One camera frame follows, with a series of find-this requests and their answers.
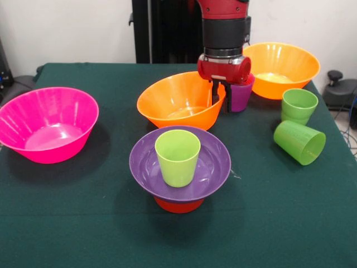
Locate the large orange plastic bowl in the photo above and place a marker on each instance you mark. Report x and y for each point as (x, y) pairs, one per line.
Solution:
(173, 95)
(284, 61)

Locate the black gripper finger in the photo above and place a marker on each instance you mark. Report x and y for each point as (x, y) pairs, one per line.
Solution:
(216, 92)
(227, 97)

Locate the black knobbed stand base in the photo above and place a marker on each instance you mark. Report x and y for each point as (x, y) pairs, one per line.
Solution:
(343, 92)

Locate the dark green table cloth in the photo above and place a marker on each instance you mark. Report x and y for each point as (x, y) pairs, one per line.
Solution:
(83, 223)

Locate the green plastic cup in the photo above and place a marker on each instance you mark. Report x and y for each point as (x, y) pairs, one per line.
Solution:
(177, 164)
(298, 142)
(298, 109)

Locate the purple plastic cup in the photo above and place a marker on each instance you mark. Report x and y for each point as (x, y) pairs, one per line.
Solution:
(241, 97)

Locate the small red plastic bowl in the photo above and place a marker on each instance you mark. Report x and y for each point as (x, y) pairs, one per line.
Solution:
(178, 207)

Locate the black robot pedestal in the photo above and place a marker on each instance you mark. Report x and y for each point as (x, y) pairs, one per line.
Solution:
(167, 28)

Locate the black equipment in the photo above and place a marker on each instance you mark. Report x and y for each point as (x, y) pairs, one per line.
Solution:
(5, 64)

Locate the grey round stand base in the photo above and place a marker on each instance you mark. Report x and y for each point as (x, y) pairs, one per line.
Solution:
(23, 82)

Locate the large pink plastic bowl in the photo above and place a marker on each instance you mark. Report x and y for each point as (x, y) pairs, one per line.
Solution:
(47, 139)

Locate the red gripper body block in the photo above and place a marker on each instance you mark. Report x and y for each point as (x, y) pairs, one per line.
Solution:
(223, 71)

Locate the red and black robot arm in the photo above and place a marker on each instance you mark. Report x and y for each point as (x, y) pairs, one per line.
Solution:
(226, 28)

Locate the purple plastic bowl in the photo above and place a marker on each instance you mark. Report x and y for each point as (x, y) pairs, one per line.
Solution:
(214, 164)

